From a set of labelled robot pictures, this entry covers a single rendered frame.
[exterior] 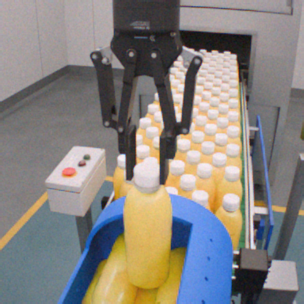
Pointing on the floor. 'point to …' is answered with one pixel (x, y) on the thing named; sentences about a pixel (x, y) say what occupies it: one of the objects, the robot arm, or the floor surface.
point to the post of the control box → (85, 226)
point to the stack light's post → (290, 212)
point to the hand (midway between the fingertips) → (147, 156)
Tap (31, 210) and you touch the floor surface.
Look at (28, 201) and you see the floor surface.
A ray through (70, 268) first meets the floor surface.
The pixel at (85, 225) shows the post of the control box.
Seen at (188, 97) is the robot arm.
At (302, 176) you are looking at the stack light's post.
